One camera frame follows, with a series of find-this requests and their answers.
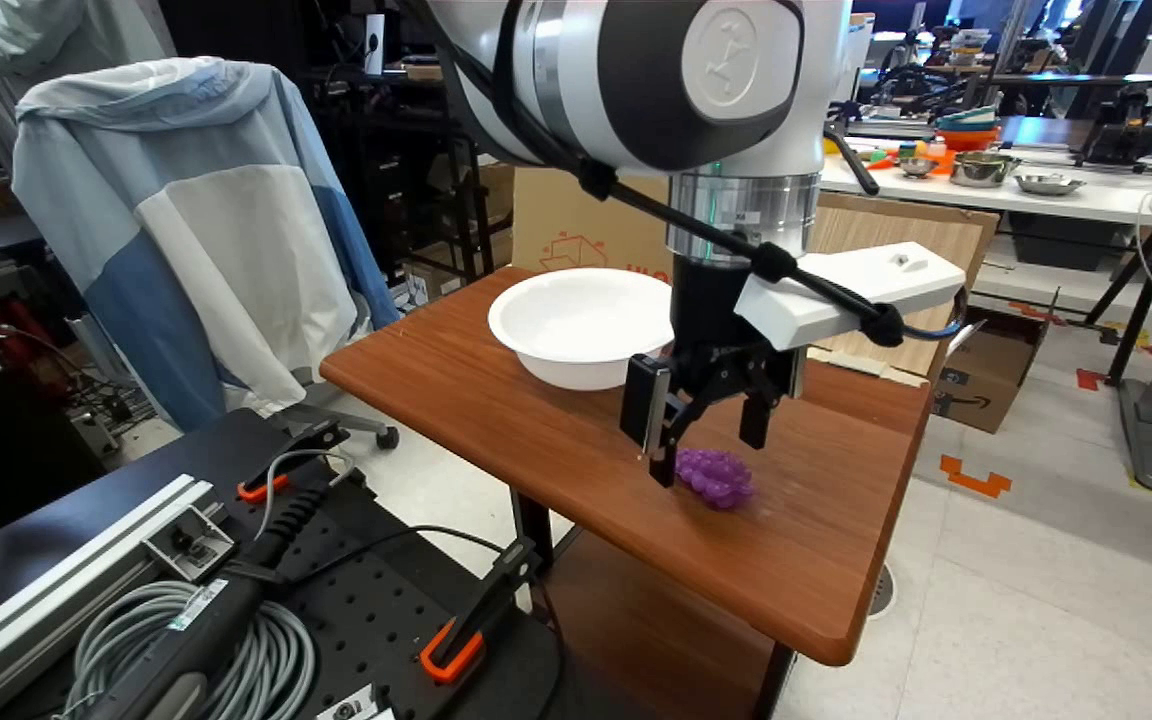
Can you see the black clamp orange tip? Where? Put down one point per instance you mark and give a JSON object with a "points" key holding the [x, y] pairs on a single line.
{"points": [[287, 465], [470, 625]]}

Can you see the office chair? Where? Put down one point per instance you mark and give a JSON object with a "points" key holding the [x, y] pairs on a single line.
{"points": [[377, 436]]}

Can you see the metal bowl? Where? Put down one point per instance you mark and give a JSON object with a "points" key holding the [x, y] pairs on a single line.
{"points": [[1047, 181]]}

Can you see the blue white jacket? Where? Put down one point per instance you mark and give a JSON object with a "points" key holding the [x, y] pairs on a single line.
{"points": [[203, 224]]}

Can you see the orange bowl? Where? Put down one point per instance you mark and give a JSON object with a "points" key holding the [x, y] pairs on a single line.
{"points": [[971, 139]]}

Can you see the open cardboard box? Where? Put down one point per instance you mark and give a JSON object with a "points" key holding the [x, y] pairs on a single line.
{"points": [[991, 374]]}

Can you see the aluminium rail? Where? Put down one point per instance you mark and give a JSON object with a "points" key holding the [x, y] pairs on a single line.
{"points": [[58, 582]]}

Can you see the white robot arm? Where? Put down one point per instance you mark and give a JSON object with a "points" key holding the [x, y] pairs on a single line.
{"points": [[629, 64]]}

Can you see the wooden table top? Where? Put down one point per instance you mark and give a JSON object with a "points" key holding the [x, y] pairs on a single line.
{"points": [[533, 533]]}

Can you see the white work table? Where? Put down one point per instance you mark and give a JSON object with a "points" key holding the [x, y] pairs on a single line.
{"points": [[1096, 203]]}

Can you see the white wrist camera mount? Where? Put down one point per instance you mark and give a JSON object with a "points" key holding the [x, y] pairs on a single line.
{"points": [[870, 272]]}

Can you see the small dark bowl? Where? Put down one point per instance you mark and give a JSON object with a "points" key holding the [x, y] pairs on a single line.
{"points": [[982, 169]]}

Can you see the person in grey shirt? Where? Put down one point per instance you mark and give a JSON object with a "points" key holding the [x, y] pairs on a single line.
{"points": [[58, 35]]}

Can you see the wooden lower table shelf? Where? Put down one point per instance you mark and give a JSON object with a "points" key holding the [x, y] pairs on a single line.
{"points": [[642, 643]]}

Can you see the white bowl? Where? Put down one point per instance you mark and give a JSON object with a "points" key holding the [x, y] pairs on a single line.
{"points": [[577, 325]]}

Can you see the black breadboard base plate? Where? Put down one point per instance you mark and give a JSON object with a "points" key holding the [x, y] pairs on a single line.
{"points": [[377, 584]]}

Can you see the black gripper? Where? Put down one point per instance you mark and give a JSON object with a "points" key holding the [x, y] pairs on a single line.
{"points": [[711, 314]]}

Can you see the purple object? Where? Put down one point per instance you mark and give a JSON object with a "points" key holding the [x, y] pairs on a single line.
{"points": [[718, 480]]}

